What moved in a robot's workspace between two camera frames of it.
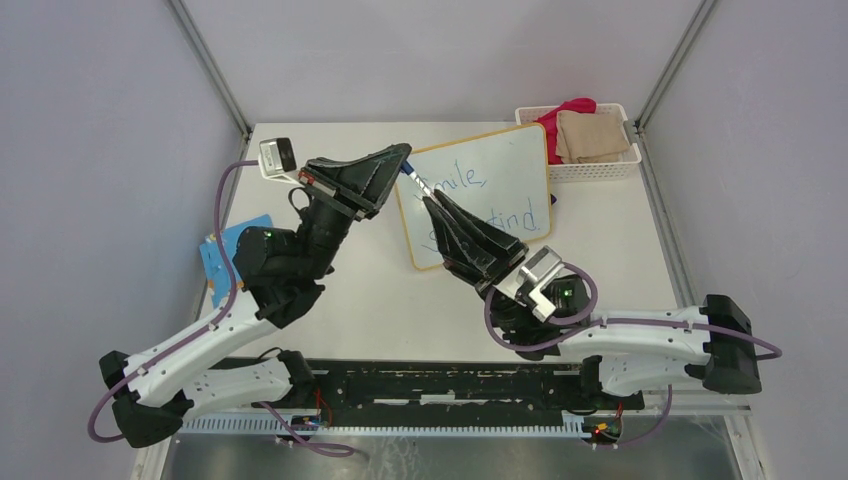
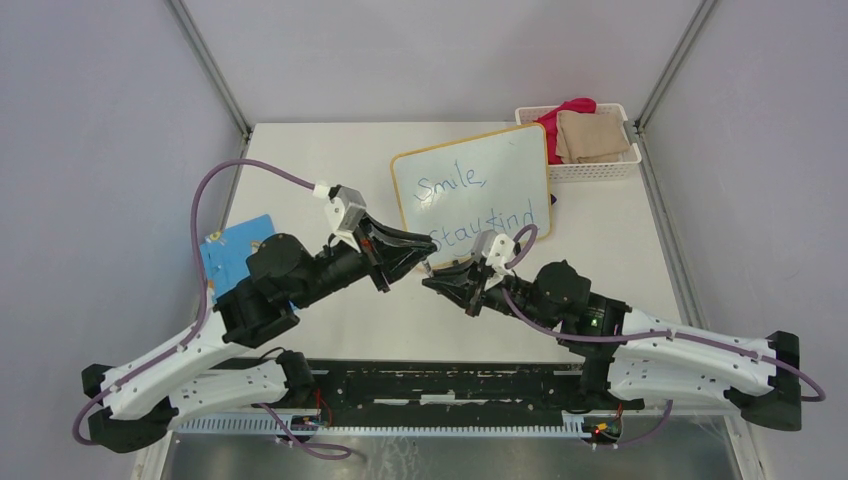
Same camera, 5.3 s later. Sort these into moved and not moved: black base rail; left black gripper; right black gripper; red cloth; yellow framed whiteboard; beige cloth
Moved: left black gripper; right black gripper
Not moved: beige cloth; yellow framed whiteboard; black base rail; red cloth
